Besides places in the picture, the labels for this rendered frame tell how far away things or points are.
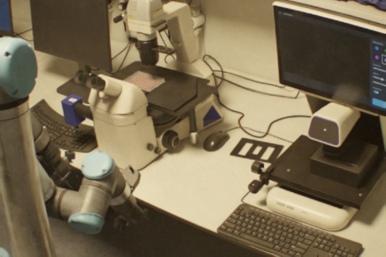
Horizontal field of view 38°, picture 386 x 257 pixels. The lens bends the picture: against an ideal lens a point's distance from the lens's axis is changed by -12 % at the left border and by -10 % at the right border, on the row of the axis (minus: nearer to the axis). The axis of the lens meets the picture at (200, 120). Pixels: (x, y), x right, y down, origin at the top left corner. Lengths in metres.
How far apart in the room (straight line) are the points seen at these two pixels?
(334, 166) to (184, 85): 0.65
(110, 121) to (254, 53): 0.79
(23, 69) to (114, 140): 0.95
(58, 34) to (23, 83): 1.43
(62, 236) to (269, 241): 1.53
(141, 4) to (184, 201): 0.65
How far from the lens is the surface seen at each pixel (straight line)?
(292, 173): 1.85
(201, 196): 1.95
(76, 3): 2.40
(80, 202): 1.56
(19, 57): 1.13
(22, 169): 1.21
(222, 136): 2.17
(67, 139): 2.32
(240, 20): 2.53
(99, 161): 1.59
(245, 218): 1.83
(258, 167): 1.86
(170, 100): 2.05
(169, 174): 2.06
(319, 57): 1.73
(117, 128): 2.00
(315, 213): 1.79
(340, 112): 1.74
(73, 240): 3.01
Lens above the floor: 1.96
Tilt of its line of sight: 31 degrees down
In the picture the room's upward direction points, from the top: 6 degrees counter-clockwise
